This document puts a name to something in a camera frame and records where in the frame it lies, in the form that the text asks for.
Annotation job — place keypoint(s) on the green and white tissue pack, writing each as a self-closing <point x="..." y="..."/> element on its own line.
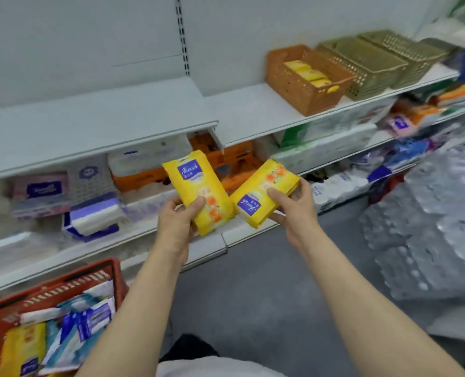
<point x="326" y="141"/>

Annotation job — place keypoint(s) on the purple and white tissue pack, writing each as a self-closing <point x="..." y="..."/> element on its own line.
<point x="99" y="215"/>

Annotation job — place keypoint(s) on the white wrapped paper pack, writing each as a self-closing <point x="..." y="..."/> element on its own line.
<point x="150" y="155"/>

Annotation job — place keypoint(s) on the olive plastic basket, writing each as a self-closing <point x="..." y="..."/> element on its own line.
<point x="417" y="70"/>
<point x="369" y="84"/>

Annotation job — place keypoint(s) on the white purple dotted tissue pack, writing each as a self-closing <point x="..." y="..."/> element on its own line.
<point x="91" y="176"/>

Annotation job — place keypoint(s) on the pile of wipe packets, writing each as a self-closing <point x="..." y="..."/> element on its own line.
<point x="20" y="349"/>

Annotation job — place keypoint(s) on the orange white tissue pack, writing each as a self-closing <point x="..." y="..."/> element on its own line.
<point x="420" y="111"/>

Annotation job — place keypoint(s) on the red pack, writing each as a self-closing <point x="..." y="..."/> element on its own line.
<point x="385" y="190"/>

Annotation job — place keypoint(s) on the white shirt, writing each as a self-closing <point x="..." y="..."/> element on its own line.
<point x="216" y="369"/>

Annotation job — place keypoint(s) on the large white paper roll pack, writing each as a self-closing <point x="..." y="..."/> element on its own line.
<point x="12" y="239"/>

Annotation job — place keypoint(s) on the person's right forearm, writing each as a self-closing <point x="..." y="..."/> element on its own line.
<point x="373" y="318"/>

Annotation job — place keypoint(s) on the pack of clear bottles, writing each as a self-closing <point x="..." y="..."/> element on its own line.
<point x="432" y="231"/>

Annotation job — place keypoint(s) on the white bag blue print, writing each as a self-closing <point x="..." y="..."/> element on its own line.
<point x="338" y="190"/>

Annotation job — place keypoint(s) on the row of blue packs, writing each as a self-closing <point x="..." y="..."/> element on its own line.
<point x="409" y="151"/>

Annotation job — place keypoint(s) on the orange white paper roll pack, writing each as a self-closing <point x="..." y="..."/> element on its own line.
<point x="138" y="180"/>

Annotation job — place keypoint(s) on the pink tissue pack blue label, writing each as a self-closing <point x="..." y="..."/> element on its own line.
<point x="40" y="192"/>

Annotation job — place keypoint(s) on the orange plastic basket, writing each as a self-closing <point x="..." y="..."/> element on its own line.
<point x="295" y="98"/>

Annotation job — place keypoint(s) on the person's left hand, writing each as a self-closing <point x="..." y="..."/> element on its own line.
<point x="173" y="235"/>

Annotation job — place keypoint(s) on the person's left forearm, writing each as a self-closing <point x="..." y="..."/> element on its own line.
<point x="130" y="325"/>

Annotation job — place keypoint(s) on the black trousers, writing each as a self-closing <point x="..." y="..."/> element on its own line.
<point x="189" y="347"/>

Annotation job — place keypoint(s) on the person's right hand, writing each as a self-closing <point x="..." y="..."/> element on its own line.
<point x="301" y="219"/>

